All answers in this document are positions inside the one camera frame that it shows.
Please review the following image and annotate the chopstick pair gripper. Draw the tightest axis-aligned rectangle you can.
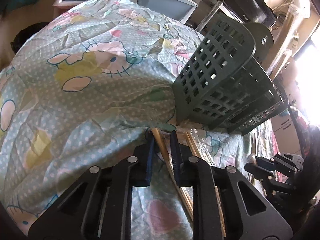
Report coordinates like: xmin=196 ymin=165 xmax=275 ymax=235
xmin=151 ymin=128 xmax=194 ymax=220

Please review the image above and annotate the loose chopstick pair on table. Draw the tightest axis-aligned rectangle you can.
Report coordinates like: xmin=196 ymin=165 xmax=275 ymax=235
xmin=184 ymin=132 xmax=226 ymax=237

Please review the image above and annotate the green plastic utensil basket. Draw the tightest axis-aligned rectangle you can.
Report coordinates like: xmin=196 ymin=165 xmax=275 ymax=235
xmin=172 ymin=14 xmax=288 ymax=135

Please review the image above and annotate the cartoon print tablecloth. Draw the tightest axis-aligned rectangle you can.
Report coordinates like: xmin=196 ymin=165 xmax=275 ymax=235
xmin=1 ymin=0 xmax=277 ymax=239

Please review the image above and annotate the black microwave oven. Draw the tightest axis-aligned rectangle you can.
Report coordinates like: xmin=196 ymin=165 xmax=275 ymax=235
xmin=224 ymin=0 xmax=276 ymax=28

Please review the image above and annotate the metal shelf rack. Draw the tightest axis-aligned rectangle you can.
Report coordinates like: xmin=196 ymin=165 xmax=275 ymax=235
xmin=195 ymin=1 xmax=223 ymax=33

